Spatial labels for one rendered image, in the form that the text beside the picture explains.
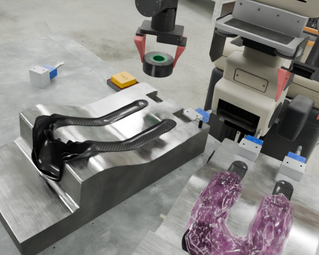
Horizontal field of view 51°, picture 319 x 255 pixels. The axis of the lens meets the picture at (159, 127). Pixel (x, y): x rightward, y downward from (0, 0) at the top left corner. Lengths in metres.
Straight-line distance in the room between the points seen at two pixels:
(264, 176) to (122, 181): 0.33
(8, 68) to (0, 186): 0.60
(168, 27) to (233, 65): 0.45
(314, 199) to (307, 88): 0.69
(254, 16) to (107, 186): 0.69
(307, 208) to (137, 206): 0.36
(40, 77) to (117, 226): 0.58
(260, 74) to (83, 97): 0.58
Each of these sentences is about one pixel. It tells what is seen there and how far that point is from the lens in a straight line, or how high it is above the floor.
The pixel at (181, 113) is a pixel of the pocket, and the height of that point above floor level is 0.88.
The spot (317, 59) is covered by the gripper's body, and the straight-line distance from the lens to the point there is 0.79.
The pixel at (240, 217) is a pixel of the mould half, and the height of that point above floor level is 0.89.
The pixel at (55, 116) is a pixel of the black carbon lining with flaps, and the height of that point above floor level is 0.94.
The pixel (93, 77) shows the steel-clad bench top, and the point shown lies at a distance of 1.18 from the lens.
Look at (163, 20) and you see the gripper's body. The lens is 0.80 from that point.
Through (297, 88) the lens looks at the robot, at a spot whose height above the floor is 0.75.
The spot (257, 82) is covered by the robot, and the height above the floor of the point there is 0.85.
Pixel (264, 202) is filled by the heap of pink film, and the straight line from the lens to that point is 0.68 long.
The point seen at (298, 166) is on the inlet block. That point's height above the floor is 0.88.
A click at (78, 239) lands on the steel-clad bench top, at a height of 0.80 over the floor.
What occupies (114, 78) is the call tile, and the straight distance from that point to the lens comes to 1.11.
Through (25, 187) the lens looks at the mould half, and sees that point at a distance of 0.73.
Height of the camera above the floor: 1.40
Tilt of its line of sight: 38 degrees down
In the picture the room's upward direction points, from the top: 7 degrees clockwise
